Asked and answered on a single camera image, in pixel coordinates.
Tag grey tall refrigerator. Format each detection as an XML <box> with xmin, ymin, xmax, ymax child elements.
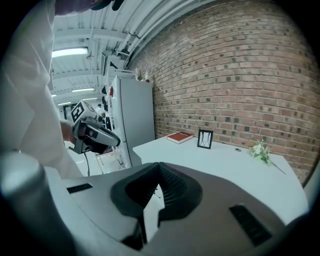
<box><xmin>109</xmin><ymin>74</ymin><xmax>156</xmax><ymax>169</ymax></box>

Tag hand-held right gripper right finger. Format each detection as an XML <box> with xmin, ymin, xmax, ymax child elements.
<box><xmin>147</xmin><ymin>161</ymin><xmax>288</xmax><ymax>256</ymax></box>

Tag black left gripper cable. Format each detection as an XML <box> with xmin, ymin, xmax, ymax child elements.
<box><xmin>83</xmin><ymin>152</ymin><xmax>91</xmax><ymax>177</ymax></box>

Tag white ceiling pipes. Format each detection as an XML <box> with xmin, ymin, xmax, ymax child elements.
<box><xmin>116</xmin><ymin>0</ymin><xmax>191</xmax><ymax>59</ymax></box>

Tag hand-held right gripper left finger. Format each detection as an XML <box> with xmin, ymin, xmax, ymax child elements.
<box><xmin>46</xmin><ymin>161</ymin><xmax>162</xmax><ymax>251</ymax></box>

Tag white artificial flower sprig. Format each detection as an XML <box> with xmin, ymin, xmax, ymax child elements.
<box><xmin>248</xmin><ymin>139</ymin><xmax>287</xmax><ymax>175</ymax></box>

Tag person's left forearm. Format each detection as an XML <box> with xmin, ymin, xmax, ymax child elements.
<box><xmin>60</xmin><ymin>119</ymin><xmax>76</xmax><ymax>146</ymax></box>

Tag red hardcover book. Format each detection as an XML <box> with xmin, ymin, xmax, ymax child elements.
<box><xmin>166</xmin><ymin>131</ymin><xmax>195</xmax><ymax>145</ymax></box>

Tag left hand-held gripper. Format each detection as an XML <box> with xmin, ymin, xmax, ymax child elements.
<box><xmin>70</xmin><ymin>99</ymin><xmax>121</xmax><ymax>155</ymax></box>

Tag black framed picture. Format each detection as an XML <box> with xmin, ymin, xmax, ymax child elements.
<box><xmin>196</xmin><ymin>129</ymin><xmax>214</xmax><ymax>150</ymax></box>

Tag person's white shirt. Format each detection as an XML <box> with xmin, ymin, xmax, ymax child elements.
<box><xmin>0</xmin><ymin>0</ymin><xmax>84</xmax><ymax>179</ymax></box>

